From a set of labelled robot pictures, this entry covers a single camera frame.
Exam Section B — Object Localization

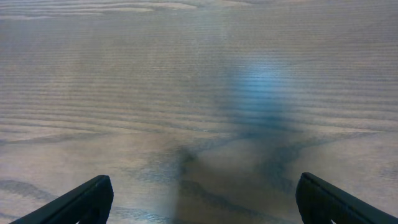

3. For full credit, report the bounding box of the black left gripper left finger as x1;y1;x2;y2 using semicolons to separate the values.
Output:
10;175;114;224

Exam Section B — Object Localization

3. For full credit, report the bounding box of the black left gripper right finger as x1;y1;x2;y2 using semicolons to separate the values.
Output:
295;172;397;224

